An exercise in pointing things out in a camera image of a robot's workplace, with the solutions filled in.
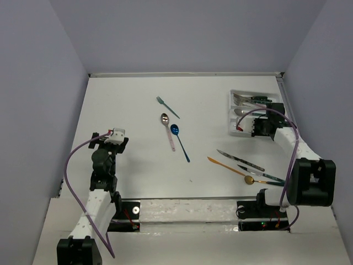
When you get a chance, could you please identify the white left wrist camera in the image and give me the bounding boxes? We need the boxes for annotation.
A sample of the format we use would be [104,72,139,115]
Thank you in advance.
[104,128,125,145]

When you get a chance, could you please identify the gold spoon orange handle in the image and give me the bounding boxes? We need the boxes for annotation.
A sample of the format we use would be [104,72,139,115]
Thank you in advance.
[207,156,246,177]

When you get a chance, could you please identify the silver spoon pink handle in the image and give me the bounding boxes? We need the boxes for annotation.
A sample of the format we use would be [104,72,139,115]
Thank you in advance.
[160,113,175,152]

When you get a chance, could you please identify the small silver knife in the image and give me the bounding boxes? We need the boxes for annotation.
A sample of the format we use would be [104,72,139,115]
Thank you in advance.
[238,165,285,183]

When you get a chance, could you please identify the silver fork slim handle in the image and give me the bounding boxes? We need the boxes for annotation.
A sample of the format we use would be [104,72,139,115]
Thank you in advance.
[234,100,256,108]

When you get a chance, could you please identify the teal fork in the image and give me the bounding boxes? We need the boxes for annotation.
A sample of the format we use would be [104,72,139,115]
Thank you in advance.
[156,96,180,119]

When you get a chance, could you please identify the silver spoon teal speckled handle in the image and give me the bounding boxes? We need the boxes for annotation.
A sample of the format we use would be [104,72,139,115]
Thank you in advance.
[234,109,264,117]

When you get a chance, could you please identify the gold fork green handle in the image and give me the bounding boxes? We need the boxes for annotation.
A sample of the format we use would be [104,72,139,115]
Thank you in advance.
[233,93,268,101]

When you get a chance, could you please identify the blue spoon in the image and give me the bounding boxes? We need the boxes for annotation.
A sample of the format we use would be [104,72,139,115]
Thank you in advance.
[170,124,190,163]

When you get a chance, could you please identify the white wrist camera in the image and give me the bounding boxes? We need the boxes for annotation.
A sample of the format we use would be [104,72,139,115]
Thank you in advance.
[104,128,125,145]
[234,118,254,137]

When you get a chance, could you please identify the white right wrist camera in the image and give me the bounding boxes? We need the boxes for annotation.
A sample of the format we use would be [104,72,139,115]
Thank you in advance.
[234,118,254,137]

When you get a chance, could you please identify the silver fork black speckled handle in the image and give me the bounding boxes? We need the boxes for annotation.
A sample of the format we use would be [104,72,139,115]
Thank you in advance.
[233,96,272,104]

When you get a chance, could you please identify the gold utensil teal handle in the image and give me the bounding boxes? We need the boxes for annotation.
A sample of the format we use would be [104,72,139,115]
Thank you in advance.
[244,176,284,187]

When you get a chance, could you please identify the knife black speckled handle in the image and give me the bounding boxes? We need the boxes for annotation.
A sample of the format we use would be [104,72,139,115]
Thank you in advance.
[217,149,265,172]

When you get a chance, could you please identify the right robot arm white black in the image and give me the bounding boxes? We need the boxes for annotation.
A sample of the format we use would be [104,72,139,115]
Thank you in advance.
[252,103,336,216]

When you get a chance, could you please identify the silver fork pink handle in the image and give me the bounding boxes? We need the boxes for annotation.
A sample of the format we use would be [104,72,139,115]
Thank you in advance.
[253,104,267,108]

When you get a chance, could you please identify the white compartment tray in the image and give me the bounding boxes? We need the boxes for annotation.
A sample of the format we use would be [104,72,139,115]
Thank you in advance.
[228,89,283,137]

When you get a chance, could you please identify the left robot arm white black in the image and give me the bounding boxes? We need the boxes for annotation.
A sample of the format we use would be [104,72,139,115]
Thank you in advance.
[56,128,129,264]

